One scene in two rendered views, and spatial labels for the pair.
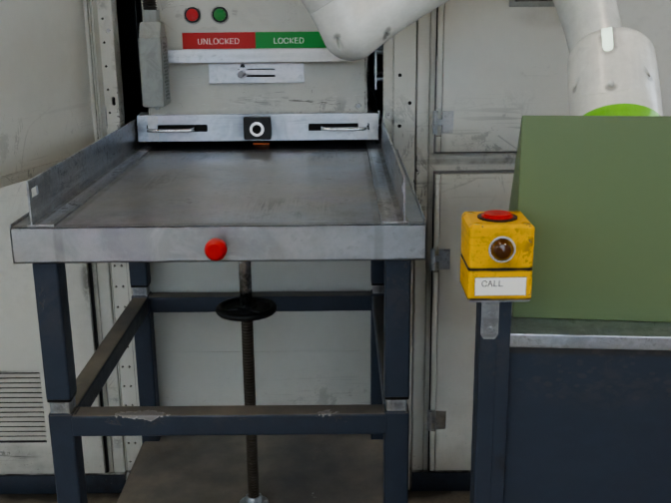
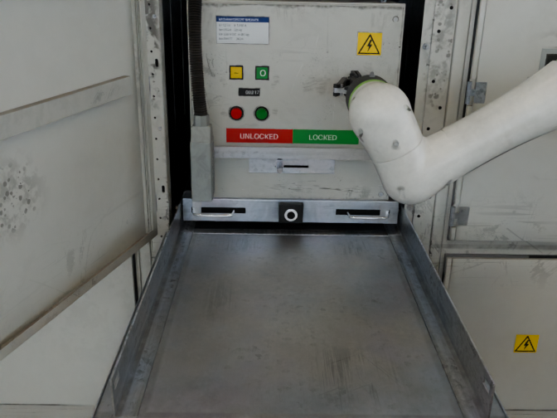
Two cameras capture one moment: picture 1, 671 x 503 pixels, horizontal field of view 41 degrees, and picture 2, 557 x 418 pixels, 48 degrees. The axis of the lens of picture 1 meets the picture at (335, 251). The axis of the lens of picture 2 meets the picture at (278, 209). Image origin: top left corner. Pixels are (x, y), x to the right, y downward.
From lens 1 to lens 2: 0.66 m
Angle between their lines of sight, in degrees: 6
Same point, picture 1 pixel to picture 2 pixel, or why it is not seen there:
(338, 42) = (401, 192)
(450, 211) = (457, 288)
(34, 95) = (96, 203)
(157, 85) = (205, 183)
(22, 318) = (79, 365)
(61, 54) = (118, 157)
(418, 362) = not seen: hidden behind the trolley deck
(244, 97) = (279, 184)
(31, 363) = (86, 399)
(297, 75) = (328, 167)
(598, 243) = not seen: outside the picture
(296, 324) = not seen: hidden behind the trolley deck
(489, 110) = (501, 206)
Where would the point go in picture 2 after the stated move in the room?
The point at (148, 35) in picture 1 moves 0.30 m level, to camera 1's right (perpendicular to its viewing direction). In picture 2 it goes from (199, 140) to (333, 142)
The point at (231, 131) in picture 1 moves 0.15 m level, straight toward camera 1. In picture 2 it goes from (266, 213) to (273, 238)
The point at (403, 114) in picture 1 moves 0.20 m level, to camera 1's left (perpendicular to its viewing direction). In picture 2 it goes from (423, 206) to (341, 205)
